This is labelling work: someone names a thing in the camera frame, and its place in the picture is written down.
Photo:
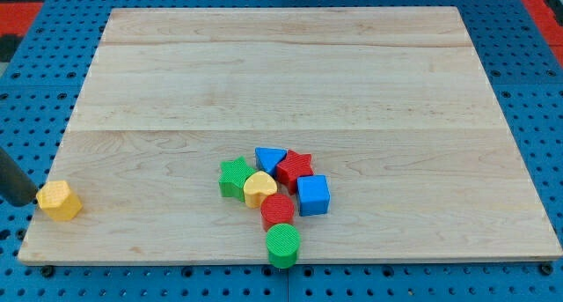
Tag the blue triangle block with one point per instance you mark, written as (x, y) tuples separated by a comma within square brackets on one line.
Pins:
[(267, 159)]

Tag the red star block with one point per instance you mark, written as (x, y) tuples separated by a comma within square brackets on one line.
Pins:
[(291, 168)]

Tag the yellow heart block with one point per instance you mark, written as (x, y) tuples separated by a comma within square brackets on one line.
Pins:
[(257, 188)]

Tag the green star block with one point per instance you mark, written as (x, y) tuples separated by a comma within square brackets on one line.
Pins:
[(234, 174)]

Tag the blue cube block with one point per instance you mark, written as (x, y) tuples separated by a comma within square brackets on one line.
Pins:
[(313, 195)]

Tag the red cylinder block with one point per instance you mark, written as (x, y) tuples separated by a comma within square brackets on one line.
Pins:
[(277, 209)]

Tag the green cylinder block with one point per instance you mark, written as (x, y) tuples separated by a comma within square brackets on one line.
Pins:
[(283, 243)]

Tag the wooden board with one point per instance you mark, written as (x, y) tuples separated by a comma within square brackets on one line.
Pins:
[(393, 104)]

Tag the yellow pentagon block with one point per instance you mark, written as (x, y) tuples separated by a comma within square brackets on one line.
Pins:
[(59, 201)]

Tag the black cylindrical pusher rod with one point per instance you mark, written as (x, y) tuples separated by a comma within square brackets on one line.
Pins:
[(16, 187)]

